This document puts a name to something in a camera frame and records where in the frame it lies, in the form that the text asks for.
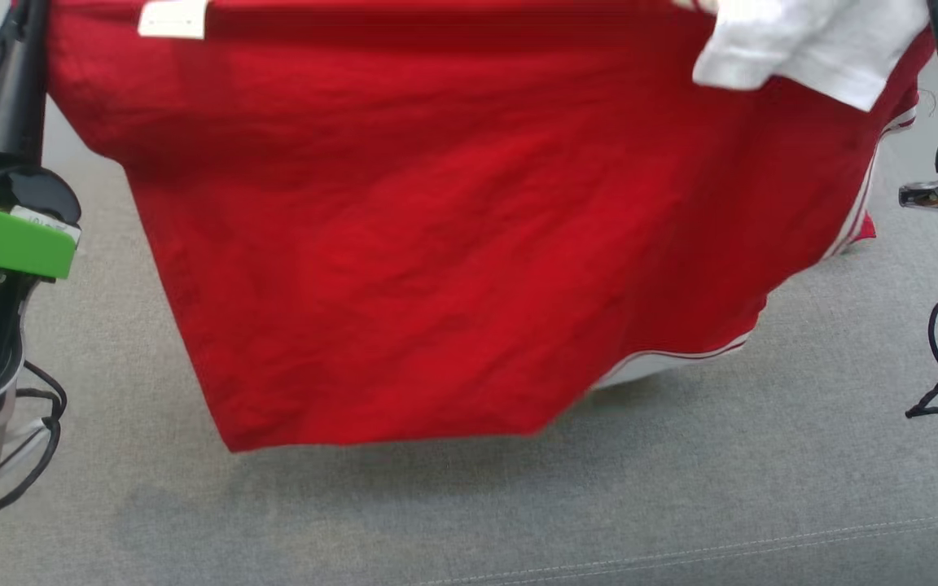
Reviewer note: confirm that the red jersey with white sleeves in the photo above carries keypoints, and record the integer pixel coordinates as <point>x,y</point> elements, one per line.
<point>436,244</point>

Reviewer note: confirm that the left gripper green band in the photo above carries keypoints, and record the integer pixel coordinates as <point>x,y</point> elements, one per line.
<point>5,236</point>

